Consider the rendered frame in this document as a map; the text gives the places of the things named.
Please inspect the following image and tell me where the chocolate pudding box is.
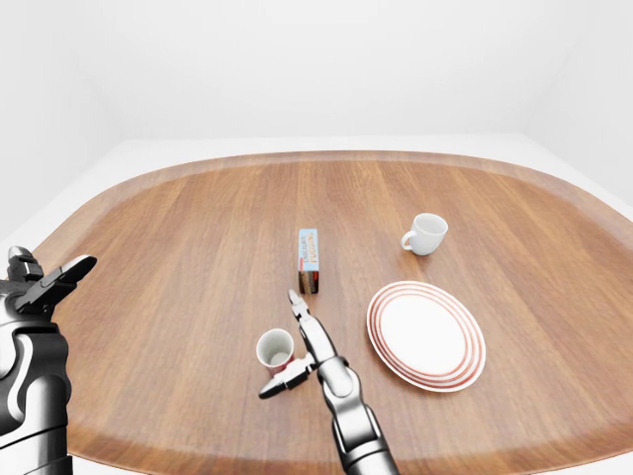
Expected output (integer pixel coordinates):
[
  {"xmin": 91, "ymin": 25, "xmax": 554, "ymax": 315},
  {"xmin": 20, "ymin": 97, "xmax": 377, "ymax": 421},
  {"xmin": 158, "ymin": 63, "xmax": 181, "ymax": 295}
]
[{"xmin": 297, "ymin": 228, "xmax": 320, "ymax": 296}]

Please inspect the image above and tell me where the red mug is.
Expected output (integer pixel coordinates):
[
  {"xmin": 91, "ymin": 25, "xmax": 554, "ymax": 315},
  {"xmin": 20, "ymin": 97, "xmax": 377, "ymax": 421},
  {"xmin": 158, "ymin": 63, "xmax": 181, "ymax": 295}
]
[{"xmin": 255, "ymin": 329, "xmax": 296, "ymax": 379}]

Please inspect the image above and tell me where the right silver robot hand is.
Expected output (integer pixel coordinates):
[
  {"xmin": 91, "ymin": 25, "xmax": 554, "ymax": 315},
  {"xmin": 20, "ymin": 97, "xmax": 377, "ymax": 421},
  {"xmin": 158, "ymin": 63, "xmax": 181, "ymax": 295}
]
[{"xmin": 258, "ymin": 288, "xmax": 366, "ymax": 403}]

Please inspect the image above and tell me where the white plate with red rings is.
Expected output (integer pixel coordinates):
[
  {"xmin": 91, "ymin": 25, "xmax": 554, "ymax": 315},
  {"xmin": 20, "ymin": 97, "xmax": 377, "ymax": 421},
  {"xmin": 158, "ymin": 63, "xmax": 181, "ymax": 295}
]
[{"xmin": 366, "ymin": 280, "xmax": 488, "ymax": 394}]

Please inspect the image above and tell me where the white mug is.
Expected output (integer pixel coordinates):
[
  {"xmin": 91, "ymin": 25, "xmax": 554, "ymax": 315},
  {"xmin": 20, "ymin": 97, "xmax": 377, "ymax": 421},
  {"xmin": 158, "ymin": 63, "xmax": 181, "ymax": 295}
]
[{"xmin": 400, "ymin": 213, "xmax": 449, "ymax": 256}]

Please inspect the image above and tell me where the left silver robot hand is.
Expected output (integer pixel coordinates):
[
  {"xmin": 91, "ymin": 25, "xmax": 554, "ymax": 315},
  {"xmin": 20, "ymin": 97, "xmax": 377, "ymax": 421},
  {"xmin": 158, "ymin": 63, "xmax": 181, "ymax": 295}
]
[{"xmin": 0, "ymin": 245, "xmax": 98, "ymax": 330}]

